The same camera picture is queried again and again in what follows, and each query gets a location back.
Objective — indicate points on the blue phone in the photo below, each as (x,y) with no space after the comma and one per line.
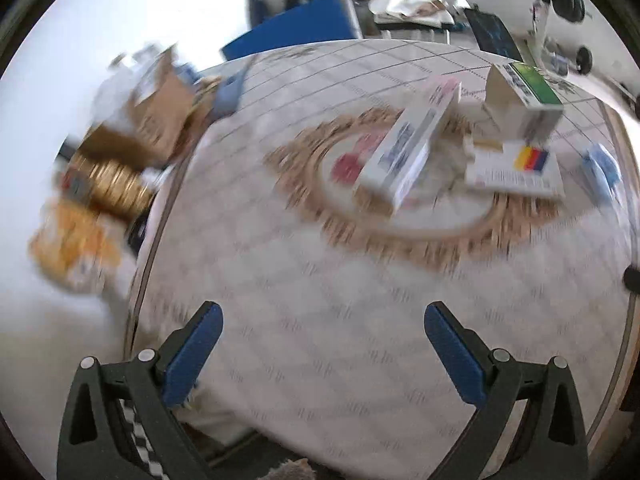
(230,92)

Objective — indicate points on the white box with rainbow stripe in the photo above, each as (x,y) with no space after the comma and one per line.
(515,172)

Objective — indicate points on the white plastic bag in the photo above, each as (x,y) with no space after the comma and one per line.
(117,95)

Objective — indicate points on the green white medicine box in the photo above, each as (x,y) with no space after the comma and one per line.
(525,100)

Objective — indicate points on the cardboard box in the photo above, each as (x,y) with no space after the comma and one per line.
(160,110)

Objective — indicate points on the black bench pad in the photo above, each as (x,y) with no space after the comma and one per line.
(492,32)

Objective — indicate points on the grey fuzzy cloth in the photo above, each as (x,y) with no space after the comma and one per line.
(290,470)

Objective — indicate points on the yellow plastic bag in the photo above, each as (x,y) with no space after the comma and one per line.
(75,245)

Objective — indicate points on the floral patterned table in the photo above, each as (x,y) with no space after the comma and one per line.
(350,310)

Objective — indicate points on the gold ornate bottle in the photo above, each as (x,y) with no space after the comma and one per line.
(112,187)

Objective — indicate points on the white toothpaste box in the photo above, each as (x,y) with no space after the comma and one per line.
(405,150)

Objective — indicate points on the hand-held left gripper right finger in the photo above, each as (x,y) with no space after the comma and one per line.
(457,355)

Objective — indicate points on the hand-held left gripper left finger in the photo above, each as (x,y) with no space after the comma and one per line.
(190,355)

